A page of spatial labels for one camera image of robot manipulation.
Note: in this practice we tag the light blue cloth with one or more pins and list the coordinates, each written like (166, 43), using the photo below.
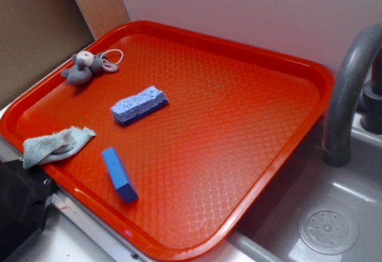
(55, 147)

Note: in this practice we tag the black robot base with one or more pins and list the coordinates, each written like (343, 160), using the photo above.
(26, 195)

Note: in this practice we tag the red plastic tray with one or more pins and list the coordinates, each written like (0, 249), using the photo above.
(235, 115)

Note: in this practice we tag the blue sponge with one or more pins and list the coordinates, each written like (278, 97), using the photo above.
(135, 107)

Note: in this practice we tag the blue rectangular block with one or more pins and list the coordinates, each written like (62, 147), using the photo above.
(119, 175)

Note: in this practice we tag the grey plush mouse toy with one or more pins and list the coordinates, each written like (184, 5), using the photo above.
(87, 64)

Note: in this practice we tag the grey sink faucet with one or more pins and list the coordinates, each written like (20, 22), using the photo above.
(346, 96)

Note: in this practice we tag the wooden board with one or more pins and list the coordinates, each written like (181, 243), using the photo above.
(102, 16)

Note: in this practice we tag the grey toy sink basin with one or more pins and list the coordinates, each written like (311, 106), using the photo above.
(269, 230)

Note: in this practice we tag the round sink drain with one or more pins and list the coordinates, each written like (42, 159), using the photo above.
(328, 229)

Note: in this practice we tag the dark faucet handle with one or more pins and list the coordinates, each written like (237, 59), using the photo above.
(371, 94)

